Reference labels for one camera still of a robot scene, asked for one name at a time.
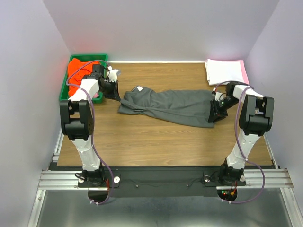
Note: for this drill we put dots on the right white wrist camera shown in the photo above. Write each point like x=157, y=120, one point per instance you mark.
x=217, y=95

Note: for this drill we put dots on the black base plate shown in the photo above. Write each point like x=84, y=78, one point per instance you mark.
x=131, y=182

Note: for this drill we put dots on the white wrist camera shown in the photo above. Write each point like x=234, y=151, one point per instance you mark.
x=217, y=95
x=112, y=75

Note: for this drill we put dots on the pink t shirt in bin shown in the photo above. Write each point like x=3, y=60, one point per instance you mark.
x=96, y=95

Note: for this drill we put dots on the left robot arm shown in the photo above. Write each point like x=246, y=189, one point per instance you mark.
x=77, y=120

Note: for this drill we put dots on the orange t shirt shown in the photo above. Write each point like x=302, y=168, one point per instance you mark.
x=73, y=66

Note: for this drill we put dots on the grey t shirt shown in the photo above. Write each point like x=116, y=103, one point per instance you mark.
x=185, y=107

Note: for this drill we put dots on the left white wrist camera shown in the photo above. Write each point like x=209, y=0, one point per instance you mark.
x=112, y=75

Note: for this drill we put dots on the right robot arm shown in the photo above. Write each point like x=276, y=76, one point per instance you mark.
x=254, y=117

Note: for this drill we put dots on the pink folded t shirt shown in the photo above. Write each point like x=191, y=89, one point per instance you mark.
x=244, y=74

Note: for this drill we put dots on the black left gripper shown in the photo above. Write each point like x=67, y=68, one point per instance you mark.
x=114, y=94

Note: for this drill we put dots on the aluminium frame rail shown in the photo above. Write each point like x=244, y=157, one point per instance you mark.
x=274, y=178

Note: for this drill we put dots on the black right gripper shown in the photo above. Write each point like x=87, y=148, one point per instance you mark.
x=213, y=116

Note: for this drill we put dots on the white folded t shirt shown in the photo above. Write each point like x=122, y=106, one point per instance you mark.
x=219, y=71

